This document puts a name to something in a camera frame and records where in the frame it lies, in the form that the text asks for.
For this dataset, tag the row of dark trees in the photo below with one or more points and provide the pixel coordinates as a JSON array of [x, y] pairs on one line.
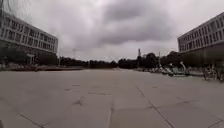
[[126, 62]]

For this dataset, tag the distant tower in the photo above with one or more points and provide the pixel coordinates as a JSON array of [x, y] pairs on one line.
[[139, 52]]

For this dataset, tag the grey paved plaza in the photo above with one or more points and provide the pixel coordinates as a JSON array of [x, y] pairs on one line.
[[110, 100]]

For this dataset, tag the low planting strip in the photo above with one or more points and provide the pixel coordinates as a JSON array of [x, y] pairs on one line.
[[40, 68]]

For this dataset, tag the row of parked bicycles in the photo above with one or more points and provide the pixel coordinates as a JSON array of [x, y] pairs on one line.
[[186, 70]]

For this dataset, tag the long building with window rows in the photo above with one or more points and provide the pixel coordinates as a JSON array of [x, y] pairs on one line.
[[205, 40], [23, 41]]

